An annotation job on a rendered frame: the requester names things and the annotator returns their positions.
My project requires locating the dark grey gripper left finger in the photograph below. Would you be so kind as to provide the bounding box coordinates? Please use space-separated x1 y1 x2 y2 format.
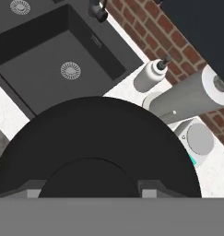
0 179 47 199

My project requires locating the white paper towel roll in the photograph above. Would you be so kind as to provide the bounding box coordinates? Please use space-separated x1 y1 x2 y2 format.
142 64 224 125

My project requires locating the black sink tap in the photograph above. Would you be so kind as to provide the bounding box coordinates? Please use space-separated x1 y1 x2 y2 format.
87 0 110 23

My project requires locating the black kitchen sink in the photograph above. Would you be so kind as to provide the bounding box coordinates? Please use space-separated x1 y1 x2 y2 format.
0 0 145 117

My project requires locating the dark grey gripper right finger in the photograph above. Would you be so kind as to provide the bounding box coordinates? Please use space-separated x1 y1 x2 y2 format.
136 179 189 199

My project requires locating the dark window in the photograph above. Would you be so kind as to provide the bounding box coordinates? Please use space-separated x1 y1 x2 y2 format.
153 0 224 89

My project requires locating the white soap dispenser bottle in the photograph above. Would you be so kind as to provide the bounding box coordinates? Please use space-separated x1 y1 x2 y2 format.
133 54 172 94

